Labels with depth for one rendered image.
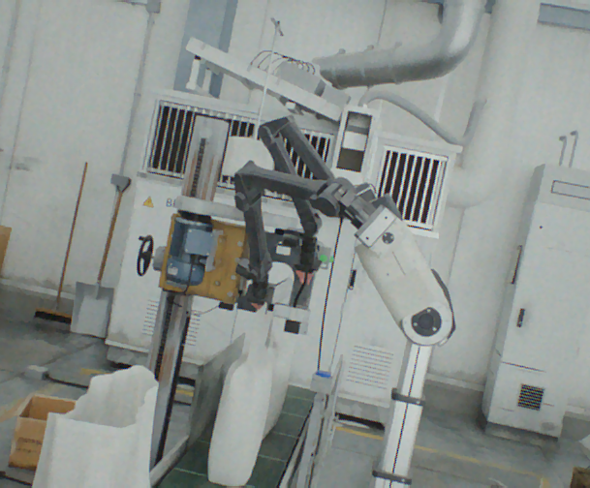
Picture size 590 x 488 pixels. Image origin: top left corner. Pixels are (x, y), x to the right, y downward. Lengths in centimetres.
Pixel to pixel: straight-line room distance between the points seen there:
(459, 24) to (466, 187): 131
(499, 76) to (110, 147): 342
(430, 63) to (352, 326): 191
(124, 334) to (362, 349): 175
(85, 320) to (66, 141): 161
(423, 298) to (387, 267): 17
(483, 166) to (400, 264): 393
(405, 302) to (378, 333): 353
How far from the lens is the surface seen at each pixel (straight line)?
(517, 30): 670
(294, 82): 603
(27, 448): 437
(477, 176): 653
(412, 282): 268
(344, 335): 625
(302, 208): 317
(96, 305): 769
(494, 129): 657
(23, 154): 820
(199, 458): 367
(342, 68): 612
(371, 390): 631
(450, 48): 579
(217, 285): 354
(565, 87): 770
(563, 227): 701
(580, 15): 763
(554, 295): 702
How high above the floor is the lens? 149
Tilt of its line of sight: 3 degrees down
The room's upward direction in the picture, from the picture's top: 12 degrees clockwise
